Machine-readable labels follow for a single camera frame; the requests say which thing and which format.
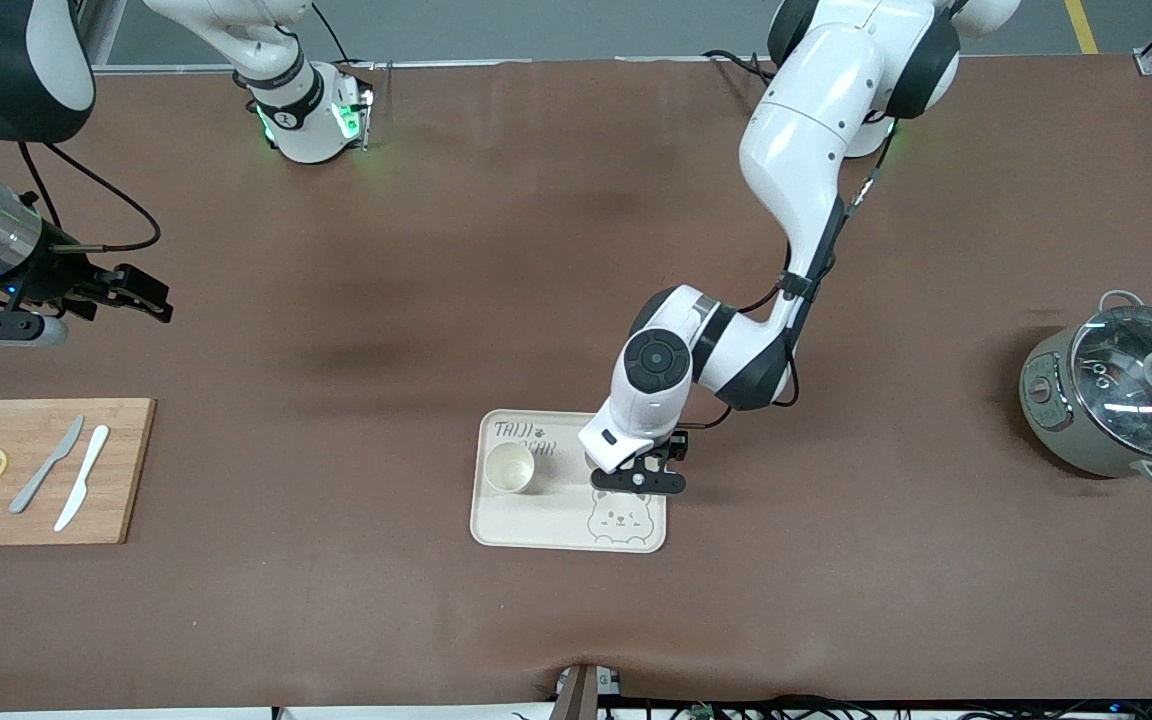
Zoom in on glass pot lid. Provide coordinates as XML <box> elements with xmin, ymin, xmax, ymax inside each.
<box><xmin>1071</xmin><ymin>305</ymin><xmax>1152</xmax><ymax>463</ymax></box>

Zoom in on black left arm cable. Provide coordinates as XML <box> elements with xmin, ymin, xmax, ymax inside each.
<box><xmin>681</xmin><ymin>120</ymin><xmax>899</xmax><ymax>431</ymax></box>

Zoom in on black left base cables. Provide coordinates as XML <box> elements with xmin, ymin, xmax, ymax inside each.
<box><xmin>703</xmin><ymin>48</ymin><xmax>777</xmax><ymax>83</ymax></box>

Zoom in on white plastic cup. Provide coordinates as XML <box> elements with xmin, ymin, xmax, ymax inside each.
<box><xmin>483</xmin><ymin>441</ymin><xmax>537</xmax><ymax>496</ymax></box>

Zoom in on black right base cable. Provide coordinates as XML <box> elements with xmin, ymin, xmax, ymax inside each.
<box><xmin>311</xmin><ymin>0</ymin><xmax>377</xmax><ymax>73</ymax></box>

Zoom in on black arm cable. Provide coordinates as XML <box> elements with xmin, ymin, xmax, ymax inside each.
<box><xmin>681</xmin><ymin>120</ymin><xmax>899</xmax><ymax>431</ymax></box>
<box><xmin>16</xmin><ymin>140</ymin><xmax>163</xmax><ymax>257</ymax></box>

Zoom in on metal table edge bracket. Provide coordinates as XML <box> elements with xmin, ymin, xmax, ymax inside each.
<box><xmin>554</xmin><ymin>663</ymin><xmax>623</xmax><ymax>720</ymax></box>

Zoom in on wooden cutting board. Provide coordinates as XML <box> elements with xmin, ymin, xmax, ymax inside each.
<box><xmin>0</xmin><ymin>398</ymin><xmax>157</xmax><ymax>547</ymax></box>

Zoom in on white plastic knife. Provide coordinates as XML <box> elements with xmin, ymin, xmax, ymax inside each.
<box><xmin>53</xmin><ymin>425</ymin><xmax>111</xmax><ymax>533</ymax></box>

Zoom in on grey-green cooking pot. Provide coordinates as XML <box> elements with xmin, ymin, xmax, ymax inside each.
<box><xmin>1019</xmin><ymin>290</ymin><xmax>1152</xmax><ymax>489</ymax></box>

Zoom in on cream bear-print tray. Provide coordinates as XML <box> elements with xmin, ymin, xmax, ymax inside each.
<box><xmin>469</xmin><ymin>409</ymin><xmax>668</xmax><ymax>554</ymax></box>

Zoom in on grey plastic knife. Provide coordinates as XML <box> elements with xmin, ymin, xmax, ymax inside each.
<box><xmin>8</xmin><ymin>415</ymin><xmax>86</xmax><ymax>515</ymax></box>

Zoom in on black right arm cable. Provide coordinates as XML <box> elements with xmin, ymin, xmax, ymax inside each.
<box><xmin>16</xmin><ymin>140</ymin><xmax>163</xmax><ymax>257</ymax></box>

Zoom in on brown table mat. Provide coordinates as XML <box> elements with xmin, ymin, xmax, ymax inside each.
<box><xmin>0</xmin><ymin>55</ymin><xmax>1152</xmax><ymax>713</ymax></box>

